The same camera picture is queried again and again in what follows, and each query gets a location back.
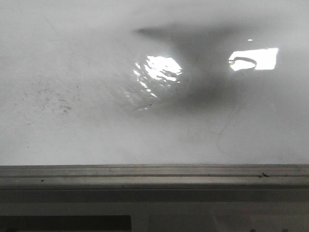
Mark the white whiteboard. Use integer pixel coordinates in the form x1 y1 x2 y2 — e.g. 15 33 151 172
0 0 309 165

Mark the grey aluminium whiteboard frame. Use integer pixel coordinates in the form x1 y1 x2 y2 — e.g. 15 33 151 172
0 164 309 190

